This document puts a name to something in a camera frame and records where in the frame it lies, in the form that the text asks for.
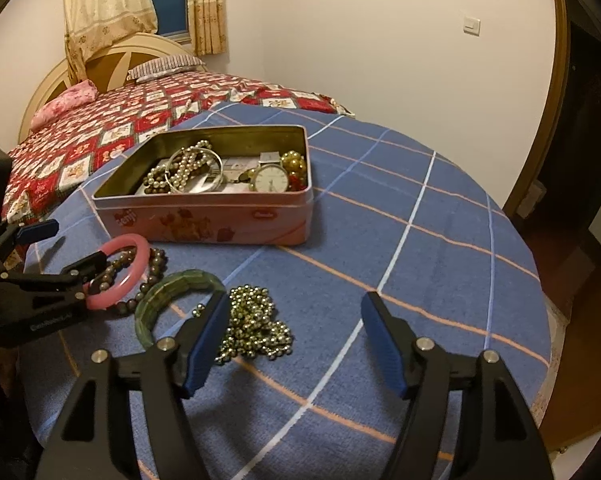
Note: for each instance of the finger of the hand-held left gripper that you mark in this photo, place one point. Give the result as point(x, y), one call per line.
point(35, 231)
point(93, 270)

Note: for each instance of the pink pillow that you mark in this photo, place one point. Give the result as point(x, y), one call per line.
point(63, 102)

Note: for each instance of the red patterned bedspread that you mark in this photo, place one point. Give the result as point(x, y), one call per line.
point(80, 150)

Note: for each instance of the gold wrist watch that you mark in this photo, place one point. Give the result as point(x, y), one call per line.
point(271, 178)

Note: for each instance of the silver bangle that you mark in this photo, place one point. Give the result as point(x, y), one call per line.
point(220, 165)

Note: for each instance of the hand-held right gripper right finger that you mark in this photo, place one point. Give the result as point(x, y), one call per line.
point(385, 350)

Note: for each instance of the pink tin box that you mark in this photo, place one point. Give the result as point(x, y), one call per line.
point(205, 220)

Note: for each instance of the narrow beige floral curtain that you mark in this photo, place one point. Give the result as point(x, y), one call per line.
point(208, 5)

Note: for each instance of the window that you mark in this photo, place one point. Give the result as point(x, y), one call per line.
point(170, 0)

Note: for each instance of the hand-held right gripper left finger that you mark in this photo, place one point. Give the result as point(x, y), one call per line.
point(205, 345)

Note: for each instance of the striped pillow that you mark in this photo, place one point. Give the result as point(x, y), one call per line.
point(165, 67)

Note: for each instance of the wide beige floral curtain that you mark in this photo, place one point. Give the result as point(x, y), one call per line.
point(105, 5)

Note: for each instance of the brown wooden door frame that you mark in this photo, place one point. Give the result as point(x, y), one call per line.
point(555, 85)

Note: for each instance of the printed paper card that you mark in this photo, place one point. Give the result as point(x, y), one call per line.
point(235, 164)

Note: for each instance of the white light switch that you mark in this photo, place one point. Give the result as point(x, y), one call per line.
point(471, 26)

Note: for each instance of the cream wooden headboard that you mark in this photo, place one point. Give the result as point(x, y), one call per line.
point(110, 62)

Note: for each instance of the pink bangle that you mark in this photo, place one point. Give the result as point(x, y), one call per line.
point(125, 241)

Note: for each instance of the blue plaid tablecloth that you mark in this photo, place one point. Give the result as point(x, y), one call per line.
point(380, 220)

